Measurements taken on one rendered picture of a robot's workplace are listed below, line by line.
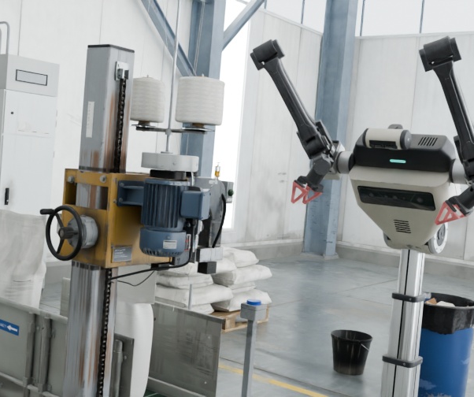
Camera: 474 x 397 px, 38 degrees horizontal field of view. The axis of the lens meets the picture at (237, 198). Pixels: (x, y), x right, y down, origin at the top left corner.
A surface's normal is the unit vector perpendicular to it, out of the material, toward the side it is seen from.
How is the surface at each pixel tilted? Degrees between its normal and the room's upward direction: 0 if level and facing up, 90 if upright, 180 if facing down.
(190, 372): 90
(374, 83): 90
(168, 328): 90
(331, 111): 90
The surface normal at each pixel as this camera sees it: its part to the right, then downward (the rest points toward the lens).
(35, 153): 0.80, 0.10
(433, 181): -0.32, -0.76
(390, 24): -0.59, -0.01
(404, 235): -0.51, 0.63
